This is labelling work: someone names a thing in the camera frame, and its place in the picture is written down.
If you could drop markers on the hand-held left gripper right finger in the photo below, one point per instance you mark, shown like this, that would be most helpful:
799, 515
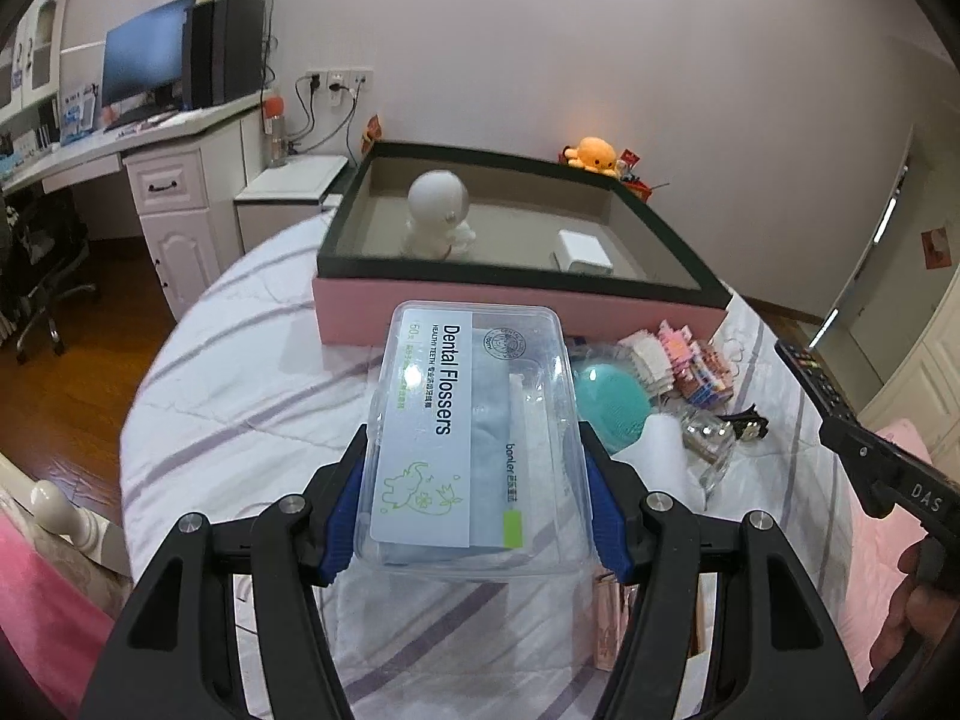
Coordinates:
606, 521

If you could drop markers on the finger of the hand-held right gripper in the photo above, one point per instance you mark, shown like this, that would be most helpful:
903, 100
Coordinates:
851, 450

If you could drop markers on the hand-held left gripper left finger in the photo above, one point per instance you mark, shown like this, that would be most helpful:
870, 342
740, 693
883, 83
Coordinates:
343, 514

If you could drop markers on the black remote control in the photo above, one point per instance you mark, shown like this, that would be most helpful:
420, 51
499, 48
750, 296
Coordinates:
814, 382

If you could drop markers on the teal round silicone brush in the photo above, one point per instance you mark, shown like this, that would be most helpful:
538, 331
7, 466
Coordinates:
615, 405

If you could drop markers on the clear plastic floss box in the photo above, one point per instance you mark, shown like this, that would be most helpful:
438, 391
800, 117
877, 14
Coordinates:
465, 427

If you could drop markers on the pink white building block toy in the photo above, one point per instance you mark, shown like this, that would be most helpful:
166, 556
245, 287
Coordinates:
694, 364

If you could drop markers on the pink storage box dark rim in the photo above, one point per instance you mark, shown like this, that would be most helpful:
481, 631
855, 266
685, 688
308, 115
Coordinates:
450, 307

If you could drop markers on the white round-headed figurine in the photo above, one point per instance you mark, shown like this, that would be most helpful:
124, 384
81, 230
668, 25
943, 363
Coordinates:
439, 199

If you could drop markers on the person's right hand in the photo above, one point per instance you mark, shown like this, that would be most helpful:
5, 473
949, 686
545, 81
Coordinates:
896, 630

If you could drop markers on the pink flat packet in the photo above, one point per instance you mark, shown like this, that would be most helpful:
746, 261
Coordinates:
611, 622

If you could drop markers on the black binder clip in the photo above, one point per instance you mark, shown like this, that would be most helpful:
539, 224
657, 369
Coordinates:
750, 424

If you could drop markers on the clear glass bottle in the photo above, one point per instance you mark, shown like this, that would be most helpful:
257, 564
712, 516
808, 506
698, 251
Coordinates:
709, 442

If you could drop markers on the striped white bed sheet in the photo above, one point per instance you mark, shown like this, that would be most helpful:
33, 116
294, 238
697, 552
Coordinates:
247, 390

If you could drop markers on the white door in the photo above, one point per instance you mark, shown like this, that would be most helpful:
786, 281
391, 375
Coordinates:
870, 240

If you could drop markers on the small white box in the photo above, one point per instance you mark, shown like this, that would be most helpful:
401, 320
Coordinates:
583, 251

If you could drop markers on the white bedpost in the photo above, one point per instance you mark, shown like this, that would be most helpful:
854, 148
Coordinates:
49, 499

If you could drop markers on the pink blanket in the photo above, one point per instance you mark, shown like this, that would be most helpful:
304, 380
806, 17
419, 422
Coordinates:
45, 630

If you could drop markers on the low white side cabinet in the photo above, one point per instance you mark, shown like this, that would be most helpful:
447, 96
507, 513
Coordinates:
289, 180

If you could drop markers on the red printed toy box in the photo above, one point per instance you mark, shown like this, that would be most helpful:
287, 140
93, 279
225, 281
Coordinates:
637, 180

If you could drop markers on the white desk with drawers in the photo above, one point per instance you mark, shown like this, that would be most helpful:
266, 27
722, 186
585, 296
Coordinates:
180, 187

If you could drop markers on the orange octopus plush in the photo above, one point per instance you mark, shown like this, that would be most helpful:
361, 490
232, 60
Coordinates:
594, 154

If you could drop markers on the orange snack bag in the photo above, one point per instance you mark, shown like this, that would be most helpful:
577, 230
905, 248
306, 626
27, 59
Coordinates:
372, 133

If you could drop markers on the water bottle orange cap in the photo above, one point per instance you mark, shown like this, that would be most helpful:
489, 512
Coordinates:
275, 131

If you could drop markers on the black office chair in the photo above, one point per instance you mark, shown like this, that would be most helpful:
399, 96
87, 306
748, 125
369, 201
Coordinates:
45, 240

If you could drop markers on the black keyboard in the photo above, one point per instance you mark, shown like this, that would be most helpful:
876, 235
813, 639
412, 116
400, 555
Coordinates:
133, 117

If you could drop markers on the black computer tower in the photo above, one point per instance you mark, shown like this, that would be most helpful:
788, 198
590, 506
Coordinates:
225, 52

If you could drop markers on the blue white desk boxes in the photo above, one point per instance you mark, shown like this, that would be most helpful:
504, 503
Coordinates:
79, 112

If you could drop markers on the black computer monitor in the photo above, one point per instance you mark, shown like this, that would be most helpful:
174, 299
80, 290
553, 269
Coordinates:
142, 52

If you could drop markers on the white hutch cabinet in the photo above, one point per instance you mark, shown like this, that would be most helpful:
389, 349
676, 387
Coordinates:
37, 52

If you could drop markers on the red wall sticker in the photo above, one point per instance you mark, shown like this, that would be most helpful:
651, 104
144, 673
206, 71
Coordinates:
936, 246

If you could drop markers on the white wall socket strip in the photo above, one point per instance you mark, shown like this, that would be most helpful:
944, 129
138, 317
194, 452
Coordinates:
341, 79

